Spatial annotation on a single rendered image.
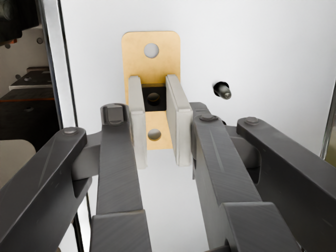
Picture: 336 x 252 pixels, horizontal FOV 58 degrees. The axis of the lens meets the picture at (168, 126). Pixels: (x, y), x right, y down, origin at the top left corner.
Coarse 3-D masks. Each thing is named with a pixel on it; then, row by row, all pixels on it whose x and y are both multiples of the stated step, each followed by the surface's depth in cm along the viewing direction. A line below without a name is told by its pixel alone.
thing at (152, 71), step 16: (128, 32) 19; (144, 32) 19; (160, 32) 19; (128, 48) 19; (160, 48) 20; (176, 48) 20; (128, 64) 20; (144, 64) 20; (160, 64) 20; (176, 64) 20; (144, 80) 20; (160, 80) 20; (144, 96) 20; (160, 96) 20; (160, 112) 21; (160, 128) 22; (160, 144) 22
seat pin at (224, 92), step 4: (216, 84) 22; (220, 84) 22; (224, 84) 22; (216, 88) 22; (220, 88) 21; (224, 88) 21; (228, 88) 21; (220, 92) 21; (224, 92) 20; (228, 92) 20; (220, 96) 21; (224, 96) 20; (228, 96) 20
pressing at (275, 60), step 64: (64, 0) 19; (128, 0) 19; (192, 0) 19; (256, 0) 20; (320, 0) 20; (64, 64) 20; (192, 64) 21; (256, 64) 22; (320, 64) 22; (320, 128) 24; (192, 192) 25
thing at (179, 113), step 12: (168, 84) 18; (180, 84) 18; (168, 96) 18; (180, 96) 15; (168, 108) 18; (180, 108) 14; (168, 120) 19; (180, 120) 14; (180, 132) 14; (180, 144) 14; (180, 156) 15
